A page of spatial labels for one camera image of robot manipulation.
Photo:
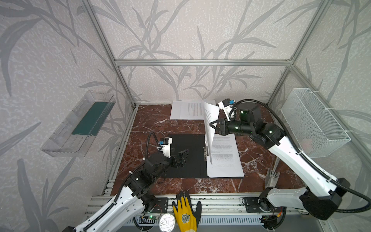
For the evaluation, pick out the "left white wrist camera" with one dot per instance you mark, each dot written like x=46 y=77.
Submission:
x=164 y=146

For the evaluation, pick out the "clear plastic tray green base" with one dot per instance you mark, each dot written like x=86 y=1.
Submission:
x=76 y=134

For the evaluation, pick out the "silver metal folder clip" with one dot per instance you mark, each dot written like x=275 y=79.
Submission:
x=206 y=153

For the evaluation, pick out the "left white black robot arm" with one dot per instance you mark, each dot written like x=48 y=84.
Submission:
x=134 y=195

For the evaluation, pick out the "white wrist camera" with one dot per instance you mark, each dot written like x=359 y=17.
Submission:
x=164 y=146
x=229 y=108

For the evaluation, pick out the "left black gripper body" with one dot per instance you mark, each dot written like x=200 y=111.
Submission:
x=176 y=158

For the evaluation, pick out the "white wire mesh basket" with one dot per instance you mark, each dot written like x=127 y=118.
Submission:
x=314 y=127

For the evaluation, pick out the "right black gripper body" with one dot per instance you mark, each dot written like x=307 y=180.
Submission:
x=221 y=127

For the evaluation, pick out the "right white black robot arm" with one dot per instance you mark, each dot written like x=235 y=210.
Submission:
x=323 y=195

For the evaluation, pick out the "printed paper top back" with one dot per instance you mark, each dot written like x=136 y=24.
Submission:
x=189 y=109

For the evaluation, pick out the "yellow black work glove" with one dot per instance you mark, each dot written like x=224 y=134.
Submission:
x=187 y=219

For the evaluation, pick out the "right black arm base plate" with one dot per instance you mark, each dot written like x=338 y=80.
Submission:
x=255 y=205

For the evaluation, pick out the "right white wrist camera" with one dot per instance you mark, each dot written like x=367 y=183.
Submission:
x=229 y=108

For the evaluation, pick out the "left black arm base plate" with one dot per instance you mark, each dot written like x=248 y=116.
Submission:
x=157 y=205

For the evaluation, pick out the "small green circuit board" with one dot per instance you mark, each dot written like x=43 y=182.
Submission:
x=151 y=219

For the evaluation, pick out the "black folder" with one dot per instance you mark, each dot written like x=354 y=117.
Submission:
x=195 y=166

